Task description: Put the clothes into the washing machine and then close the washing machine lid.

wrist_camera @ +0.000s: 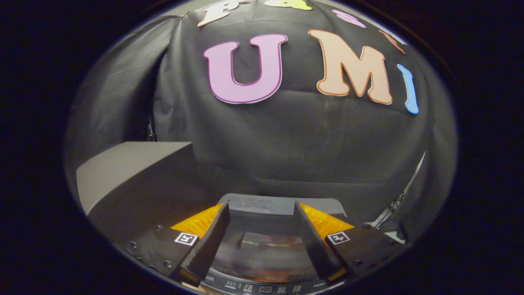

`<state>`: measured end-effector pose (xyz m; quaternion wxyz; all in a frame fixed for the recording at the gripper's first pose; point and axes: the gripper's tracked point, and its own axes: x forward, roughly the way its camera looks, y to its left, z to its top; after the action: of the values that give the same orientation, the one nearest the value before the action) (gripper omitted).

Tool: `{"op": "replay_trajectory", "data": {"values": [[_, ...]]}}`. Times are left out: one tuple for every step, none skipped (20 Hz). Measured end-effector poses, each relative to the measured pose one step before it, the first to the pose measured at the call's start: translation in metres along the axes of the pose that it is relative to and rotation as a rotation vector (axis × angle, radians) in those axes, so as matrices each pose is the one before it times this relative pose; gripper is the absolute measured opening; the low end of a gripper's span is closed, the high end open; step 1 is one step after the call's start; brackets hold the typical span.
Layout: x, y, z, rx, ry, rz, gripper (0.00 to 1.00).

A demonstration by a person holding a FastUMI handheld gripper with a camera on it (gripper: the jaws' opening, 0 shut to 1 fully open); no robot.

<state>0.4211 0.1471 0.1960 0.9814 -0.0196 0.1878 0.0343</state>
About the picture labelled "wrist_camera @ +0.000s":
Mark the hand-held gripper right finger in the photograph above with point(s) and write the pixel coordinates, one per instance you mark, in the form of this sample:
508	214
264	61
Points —
317	246

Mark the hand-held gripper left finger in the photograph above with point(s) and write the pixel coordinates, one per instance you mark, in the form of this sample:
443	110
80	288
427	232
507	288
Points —
206	246

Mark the grey washing machine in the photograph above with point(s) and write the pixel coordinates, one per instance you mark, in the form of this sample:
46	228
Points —
262	205

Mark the white door dark cabinet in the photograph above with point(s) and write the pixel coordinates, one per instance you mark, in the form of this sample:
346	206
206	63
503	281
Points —
131	172

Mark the black backdrop cloth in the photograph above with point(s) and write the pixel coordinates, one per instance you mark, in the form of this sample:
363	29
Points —
286	143

